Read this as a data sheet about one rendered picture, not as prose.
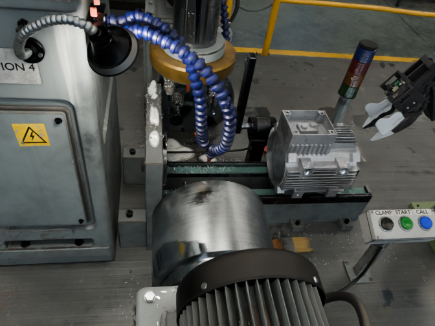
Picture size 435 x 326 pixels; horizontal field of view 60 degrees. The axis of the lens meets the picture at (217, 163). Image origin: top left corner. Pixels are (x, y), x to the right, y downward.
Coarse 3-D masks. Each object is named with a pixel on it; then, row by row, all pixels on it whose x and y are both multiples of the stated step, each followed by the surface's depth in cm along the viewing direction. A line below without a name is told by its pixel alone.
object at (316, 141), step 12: (288, 120) 99; (300, 120) 101; (324, 120) 100; (288, 132) 94; (300, 132) 96; (312, 132) 97; (324, 132) 98; (336, 132) 94; (288, 144) 94; (300, 144) 94; (312, 144) 95; (324, 144) 95
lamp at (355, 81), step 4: (348, 72) 123; (344, 76) 126; (348, 76) 123; (352, 76) 122; (356, 76) 121; (360, 76) 121; (344, 80) 125; (348, 80) 123; (352, 80) 122; (356, 80) 122; (360, 80) 122; (348, 84) 124; (352, 84) 123; (356, 84) 123; (360, 84) 124
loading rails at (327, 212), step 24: (168, 168) 109; (192, 168) 111; (216, 168) 112; (240, 168) 113; (264, 168) 114; (168, 192) 103; (264, 192) 107; (312, 192) 110; (360, 192) 112; (288, 216) 113; (312, 216) 114; (336, 216) 116
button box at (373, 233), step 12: (360, 216) 90; (372, 216) 86; (384, 216) 86; (396, 216) 87; (408, 216) 87; (420, 216) 87; (432, 216) 88; (372, 228) 85; (396, 228) 85; (420, 228) 86; (432, 228) 87; (372, 240) 85; (384, 240) 84; (396, 240) 86; (408, 240) 87; (420, 240) 88
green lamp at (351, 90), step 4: (344, 84) 125; (340, 88) 128; (344, 88) 126; (348, 88) 125; (352, 88) 124; (356, 88) 124; (340, 92) 128; (344, 92) 126; (348, 92) 126; (352, 92) 126; (356, 92) 126; (348, 96) 127; (352, 96) 127
